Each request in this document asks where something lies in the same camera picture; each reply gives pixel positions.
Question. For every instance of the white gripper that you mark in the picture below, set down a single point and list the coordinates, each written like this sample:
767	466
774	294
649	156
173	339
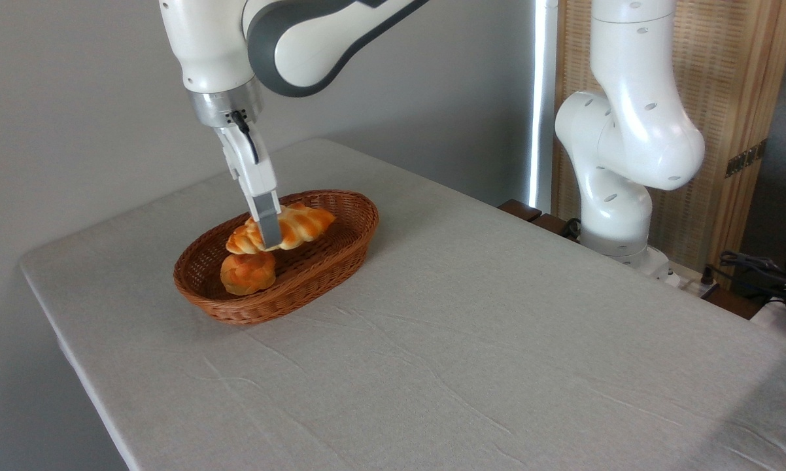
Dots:
252	167

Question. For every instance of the long braided bread loaf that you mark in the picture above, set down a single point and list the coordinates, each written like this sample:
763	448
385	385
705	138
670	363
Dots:
305	226

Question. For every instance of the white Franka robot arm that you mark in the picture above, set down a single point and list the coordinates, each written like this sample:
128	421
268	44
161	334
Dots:
632	131

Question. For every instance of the round braided bread roll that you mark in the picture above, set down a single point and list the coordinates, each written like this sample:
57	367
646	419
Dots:
248	273

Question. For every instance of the brown wicker oval basket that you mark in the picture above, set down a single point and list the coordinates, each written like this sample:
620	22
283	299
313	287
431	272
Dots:
301	281

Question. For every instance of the grey linen tablecloth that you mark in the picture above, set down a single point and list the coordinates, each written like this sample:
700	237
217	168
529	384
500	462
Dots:
497	340

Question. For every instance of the dark wooden furniture edge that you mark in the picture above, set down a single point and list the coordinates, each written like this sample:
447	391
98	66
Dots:
530	216

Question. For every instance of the dark metal screen hinge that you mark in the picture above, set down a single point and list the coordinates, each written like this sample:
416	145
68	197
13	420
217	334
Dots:
746	158

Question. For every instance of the bamboo folding screen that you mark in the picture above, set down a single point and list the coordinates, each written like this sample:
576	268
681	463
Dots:
726	72

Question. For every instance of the white vertical window frame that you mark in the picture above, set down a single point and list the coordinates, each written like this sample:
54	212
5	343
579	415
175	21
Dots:
542	98

